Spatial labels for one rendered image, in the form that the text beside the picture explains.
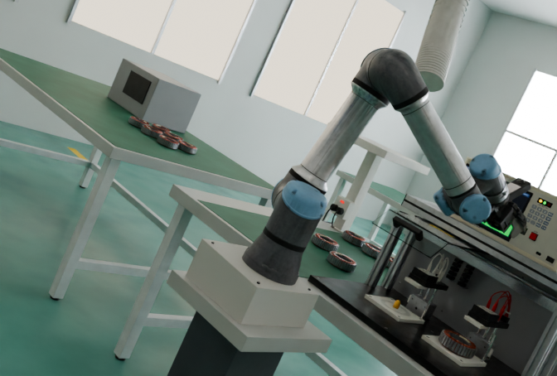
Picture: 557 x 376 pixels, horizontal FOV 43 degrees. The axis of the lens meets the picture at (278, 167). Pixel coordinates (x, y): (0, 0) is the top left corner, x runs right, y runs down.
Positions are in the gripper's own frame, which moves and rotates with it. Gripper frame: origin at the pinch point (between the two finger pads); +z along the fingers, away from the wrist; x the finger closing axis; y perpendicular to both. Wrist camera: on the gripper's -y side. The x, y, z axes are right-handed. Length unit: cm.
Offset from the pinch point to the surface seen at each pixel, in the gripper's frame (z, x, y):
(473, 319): 11.5, 2.5, 28.7
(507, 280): 10.0, 4.2, 13.2
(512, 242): 8.7, -1.4, 2.0
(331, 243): 32, -73, 29
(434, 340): 6.9, -0.8, 41.7
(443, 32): 42, -111, -89
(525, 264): 7.8, 6.8, 6.7
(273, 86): 288, -468, -133
